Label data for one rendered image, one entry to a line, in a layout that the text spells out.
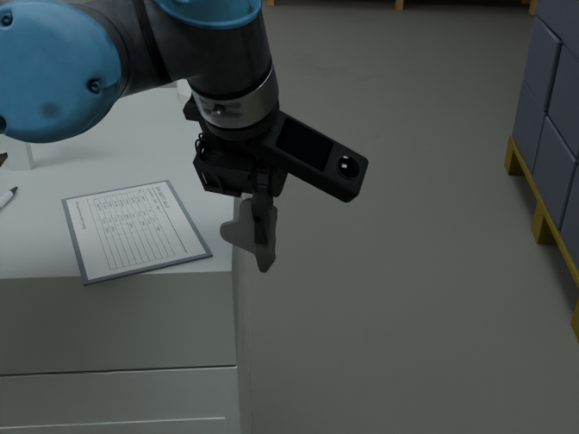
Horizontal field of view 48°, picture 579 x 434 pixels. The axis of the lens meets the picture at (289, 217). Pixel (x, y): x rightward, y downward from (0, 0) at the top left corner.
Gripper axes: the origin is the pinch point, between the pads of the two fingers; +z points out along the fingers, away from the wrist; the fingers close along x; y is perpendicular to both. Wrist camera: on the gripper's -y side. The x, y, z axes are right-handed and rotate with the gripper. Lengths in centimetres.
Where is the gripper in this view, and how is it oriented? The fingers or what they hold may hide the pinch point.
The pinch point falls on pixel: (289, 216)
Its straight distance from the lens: 76.2
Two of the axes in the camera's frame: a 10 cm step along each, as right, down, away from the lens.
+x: -2.8, 8.4, -4.6
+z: 1.3, 5.1, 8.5
